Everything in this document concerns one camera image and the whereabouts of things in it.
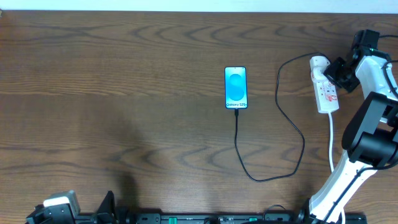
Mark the white power strip cord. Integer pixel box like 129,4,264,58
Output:
328,112,335,174

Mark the white power strip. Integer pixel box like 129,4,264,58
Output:
310,56,339,114

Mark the black USB charging cable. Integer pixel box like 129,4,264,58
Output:
233,51,330,183

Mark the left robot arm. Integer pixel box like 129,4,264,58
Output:
26,190,119,224

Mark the blue Galaxy smartphone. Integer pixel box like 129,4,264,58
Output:
224,67,248,110

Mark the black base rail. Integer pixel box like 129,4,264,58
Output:
118,207,368,224

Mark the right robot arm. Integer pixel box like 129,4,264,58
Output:
298,29,397,223

